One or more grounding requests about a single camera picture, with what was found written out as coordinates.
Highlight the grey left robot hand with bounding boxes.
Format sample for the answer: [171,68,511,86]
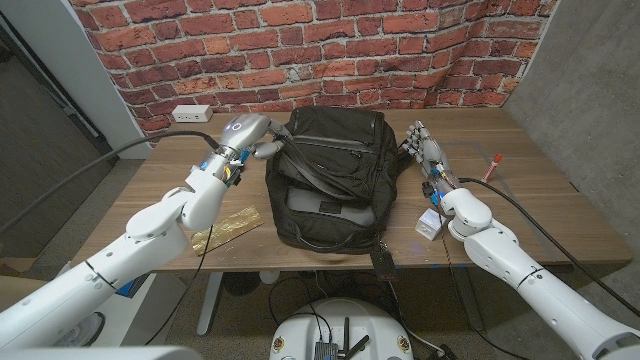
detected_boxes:
[218,113,294,161]

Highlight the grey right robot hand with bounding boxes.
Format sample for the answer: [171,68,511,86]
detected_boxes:
[402,120,459,194]

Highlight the small white box package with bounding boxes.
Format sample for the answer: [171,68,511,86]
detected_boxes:
[414,207,447,242]

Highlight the black backpack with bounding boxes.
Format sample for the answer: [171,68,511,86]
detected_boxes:
[263,104,416,256]

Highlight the red white marker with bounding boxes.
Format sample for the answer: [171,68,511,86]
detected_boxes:
[480,153,503,186]

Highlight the black hanging backpack tag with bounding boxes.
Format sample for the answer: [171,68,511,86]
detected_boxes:
[369,238,397,282]

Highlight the white power strip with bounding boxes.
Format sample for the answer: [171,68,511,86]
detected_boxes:
[171,104,214,124]

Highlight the brick print backdrop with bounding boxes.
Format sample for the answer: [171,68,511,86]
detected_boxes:
[69,0,559,146]

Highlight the gold foil packet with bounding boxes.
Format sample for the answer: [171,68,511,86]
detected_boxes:
[190,205,265,258]

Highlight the dark table leg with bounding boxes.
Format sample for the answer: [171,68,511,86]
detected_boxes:
[449,267,485,332]

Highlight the black round floor object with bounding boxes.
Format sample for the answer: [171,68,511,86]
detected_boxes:
[222,272,262,297]

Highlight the white table leg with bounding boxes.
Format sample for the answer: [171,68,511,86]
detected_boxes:
[196,271,225,337]

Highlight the blue white floor item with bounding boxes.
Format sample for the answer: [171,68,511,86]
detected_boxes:
[117,272,152,299]

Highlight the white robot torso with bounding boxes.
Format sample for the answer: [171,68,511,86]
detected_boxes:
[268,297,415,360]

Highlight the small computer with antennas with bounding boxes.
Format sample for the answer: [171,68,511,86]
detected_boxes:
[313,316,371,360]

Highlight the white robot head rim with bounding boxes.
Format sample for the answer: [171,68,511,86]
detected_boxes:
[0,345,204,360]

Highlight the thick grey left arm cable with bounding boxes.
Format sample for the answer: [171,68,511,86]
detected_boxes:
[0,130,221,234]

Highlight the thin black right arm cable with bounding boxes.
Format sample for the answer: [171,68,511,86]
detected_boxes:
[429,194,531,360]

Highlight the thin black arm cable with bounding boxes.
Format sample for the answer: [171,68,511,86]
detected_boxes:
[429,194,531,360]
[143,219,216,346]

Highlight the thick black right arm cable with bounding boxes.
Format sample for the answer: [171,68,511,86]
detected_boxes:
[458,177,640,319]

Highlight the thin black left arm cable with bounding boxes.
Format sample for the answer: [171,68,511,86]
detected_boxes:
[143,219,216,346]

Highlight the black floor cables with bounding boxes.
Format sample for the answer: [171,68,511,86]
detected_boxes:
[267,272,401,331]

